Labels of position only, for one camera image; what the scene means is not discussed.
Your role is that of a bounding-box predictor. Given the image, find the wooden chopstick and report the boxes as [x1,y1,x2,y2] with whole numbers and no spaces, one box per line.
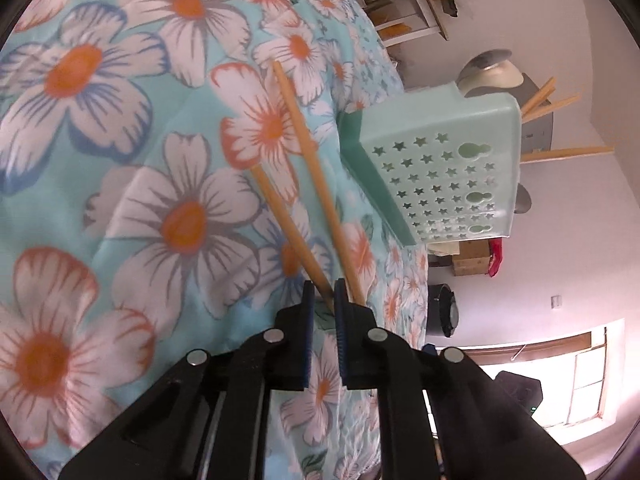
[521,77,555,117]
[522,94,582,124]
[271,61,366,306]
[520,146,615,164]
[250,165,334,312]

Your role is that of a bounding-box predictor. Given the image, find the black rice cooker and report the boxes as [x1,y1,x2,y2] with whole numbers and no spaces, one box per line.
[426,284,459,338]

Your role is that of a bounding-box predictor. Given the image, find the brown cardboard box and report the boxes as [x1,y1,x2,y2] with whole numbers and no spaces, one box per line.
[451,240,491,276]

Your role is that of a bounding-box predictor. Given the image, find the mint green utensil basket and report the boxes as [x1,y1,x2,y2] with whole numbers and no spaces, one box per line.
[337,84,521,246]

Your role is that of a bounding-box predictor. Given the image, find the floral blue tablecloth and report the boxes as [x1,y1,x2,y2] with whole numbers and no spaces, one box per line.
[1,0,427,479]

